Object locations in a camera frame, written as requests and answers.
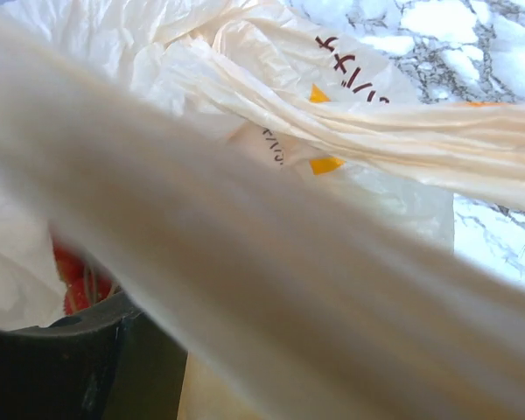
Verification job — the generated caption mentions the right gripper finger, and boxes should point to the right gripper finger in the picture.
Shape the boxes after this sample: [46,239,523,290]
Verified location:
[0,293,186,419]

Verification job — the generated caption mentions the orange translucent plastic bag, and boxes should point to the orange translucent plastic bag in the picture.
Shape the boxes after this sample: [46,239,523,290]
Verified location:
[0,15,525,419]

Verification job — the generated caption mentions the red fake cherry tomatoes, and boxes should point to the red fake cherry tomatoes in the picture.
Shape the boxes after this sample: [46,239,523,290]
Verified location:
[52,242,119,316]

